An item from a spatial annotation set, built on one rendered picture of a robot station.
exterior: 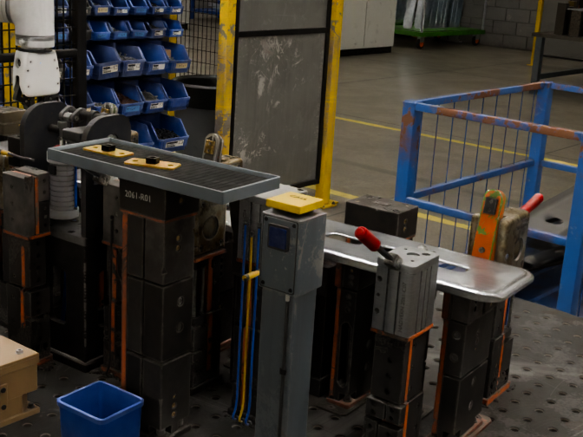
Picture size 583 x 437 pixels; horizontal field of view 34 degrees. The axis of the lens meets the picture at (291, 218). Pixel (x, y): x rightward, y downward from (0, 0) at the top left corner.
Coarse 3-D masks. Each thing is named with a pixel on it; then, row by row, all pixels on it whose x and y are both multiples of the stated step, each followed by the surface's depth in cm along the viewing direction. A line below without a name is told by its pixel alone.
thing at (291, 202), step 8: (288, 192) 136; (296, 192) 136; (272, 200) 131; (280, 200) 131; (288, 200) 131; (296, 200) 132; (304, 200) 132; (312, 200) 132; (320, 200) 133; (280, 208) 131; (288, 208) 130; (296, 208) 129; (304, 208) 130; (312, 208) 131
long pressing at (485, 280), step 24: (0, 144) 227; (336, 240) 168; (384, 240) 170; (408, 240) 171; (360, 264) 158; (456, 264) 159; (480, 264) 160; (504, 264) 161; (456, 288) 148; (480, 288) 149; (504, 288) 150
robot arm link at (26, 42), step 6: (18, 36) 206; (24, 36) 205; (30, 36) 204; (36, 36) 204; (42, 36) 205; (48, 36) 206; (54, 36) 209; (18, 42) 206; (24, 42) 205; (30, 42) 204; (36, 42) 205; (42, 42) 205; (48, 42) 206; (54, 42) 209; (24, 48) 206; (30, 48) 206; (36, 48) 206; (42, 48) 207; (48, 48) 208
